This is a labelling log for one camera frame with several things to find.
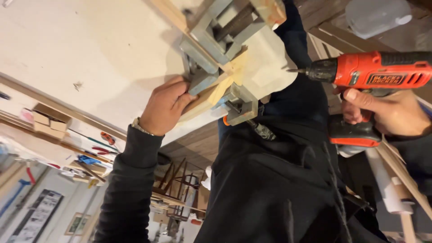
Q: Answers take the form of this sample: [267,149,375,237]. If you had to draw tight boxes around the stack of wooden chairs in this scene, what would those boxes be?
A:
[150,157,210,224]

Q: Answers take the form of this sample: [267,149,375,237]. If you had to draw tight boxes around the grey metal corner clamp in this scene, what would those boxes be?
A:
[179,0,287,141]

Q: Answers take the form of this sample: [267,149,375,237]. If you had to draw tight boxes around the person's black clothing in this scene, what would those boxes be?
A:
[194,0,389,243]

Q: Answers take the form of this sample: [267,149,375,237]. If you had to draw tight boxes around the small framed picture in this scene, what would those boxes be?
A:
[64,211,91,236]

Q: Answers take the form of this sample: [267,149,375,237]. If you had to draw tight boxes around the light wooden frame strip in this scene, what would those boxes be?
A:
[148,0,237,75]
[178,47,250,123]

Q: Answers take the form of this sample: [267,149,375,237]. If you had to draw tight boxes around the black framed poster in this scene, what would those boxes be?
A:
[6,189,65,243]

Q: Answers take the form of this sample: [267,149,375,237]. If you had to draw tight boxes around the leaning wooden boards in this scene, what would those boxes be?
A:
[375,137,432,221]

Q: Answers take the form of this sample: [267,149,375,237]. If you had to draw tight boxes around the clear plastic bottle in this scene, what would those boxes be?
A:
[344,0,423,40]

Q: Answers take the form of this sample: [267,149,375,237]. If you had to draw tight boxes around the person's left hand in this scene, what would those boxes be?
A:
[138,76,198,136]

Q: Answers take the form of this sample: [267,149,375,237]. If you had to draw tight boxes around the silver wristwatch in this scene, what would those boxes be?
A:
[131,116,156,137]

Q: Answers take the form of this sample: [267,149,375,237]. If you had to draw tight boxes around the open cardboard box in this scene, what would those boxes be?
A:
[32,103,72,141]

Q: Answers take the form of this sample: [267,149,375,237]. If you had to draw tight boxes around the wall shelf with tools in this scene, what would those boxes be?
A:
[0,90,121,190]

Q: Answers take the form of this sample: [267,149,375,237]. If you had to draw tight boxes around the person's right hand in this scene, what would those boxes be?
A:
[332,86,432,137]

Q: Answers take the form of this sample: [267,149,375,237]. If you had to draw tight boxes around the white paper roll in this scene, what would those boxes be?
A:
[365,147,416,215]

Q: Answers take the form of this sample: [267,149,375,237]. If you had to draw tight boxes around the orange black cordless drill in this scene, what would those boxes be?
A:
[286,51,432,148]

